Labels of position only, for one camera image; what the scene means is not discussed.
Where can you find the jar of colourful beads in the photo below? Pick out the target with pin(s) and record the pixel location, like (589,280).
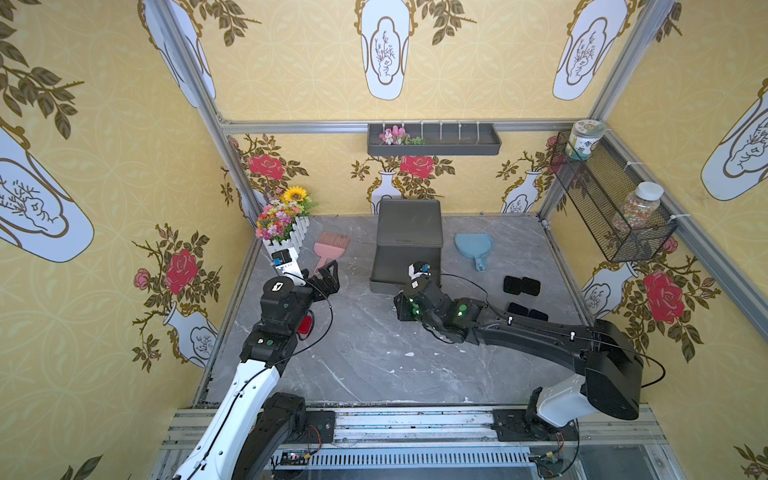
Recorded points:
(638,207)

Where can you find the flower planter white fence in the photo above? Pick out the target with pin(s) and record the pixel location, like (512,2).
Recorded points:
(284,220)

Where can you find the pink flowers on shelf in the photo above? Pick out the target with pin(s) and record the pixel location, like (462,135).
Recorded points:
(397,135)

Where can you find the three-tier drawer cabinet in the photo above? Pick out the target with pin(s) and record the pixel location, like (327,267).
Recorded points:
(411,230)

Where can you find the grey wall shelf tray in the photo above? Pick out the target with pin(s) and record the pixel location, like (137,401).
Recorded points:
(442,138)

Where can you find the red brooch box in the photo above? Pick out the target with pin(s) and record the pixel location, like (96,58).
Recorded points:
(306,327)

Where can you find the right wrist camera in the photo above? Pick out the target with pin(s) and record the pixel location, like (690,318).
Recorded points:
(418,269)

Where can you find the aluminium rail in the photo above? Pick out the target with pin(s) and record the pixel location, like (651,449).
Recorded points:
(412,437)

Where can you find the blue brooch box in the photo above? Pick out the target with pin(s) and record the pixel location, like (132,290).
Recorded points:
(516,309)
(539,315)

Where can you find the grey top drawer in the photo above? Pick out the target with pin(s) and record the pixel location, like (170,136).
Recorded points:
(391,266)

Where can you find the labelled jar white lid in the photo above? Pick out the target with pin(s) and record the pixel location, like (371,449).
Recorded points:
(585,134)

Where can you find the black wire wall basket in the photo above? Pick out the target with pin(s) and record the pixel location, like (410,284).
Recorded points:
(598,188)

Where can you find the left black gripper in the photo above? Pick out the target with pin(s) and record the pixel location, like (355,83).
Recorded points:
(321,285)

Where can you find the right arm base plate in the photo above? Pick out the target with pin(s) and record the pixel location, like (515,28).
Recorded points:
(513,425)

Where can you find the circuit board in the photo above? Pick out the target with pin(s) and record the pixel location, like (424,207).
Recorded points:
(293,459)

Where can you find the black brooch box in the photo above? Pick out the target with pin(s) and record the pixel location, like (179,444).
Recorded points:
(530,286)
(512,285)

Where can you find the pink hand brush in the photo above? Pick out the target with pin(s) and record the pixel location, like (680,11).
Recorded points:
(329,247)

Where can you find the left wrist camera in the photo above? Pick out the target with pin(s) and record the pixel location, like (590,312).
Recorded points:
(286,264)

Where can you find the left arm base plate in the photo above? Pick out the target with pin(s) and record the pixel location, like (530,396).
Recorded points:
(317,430)

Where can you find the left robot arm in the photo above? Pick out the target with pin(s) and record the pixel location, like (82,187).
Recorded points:
(253,421)

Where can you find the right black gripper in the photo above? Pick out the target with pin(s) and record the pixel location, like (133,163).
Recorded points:
(405,306)

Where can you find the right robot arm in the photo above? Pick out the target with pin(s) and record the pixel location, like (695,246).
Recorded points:
(606,369)

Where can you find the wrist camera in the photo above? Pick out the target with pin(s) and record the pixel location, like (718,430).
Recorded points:
(418,269)
(286,264)

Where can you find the blue dustpan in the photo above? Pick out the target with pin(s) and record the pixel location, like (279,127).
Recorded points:
(476,247)

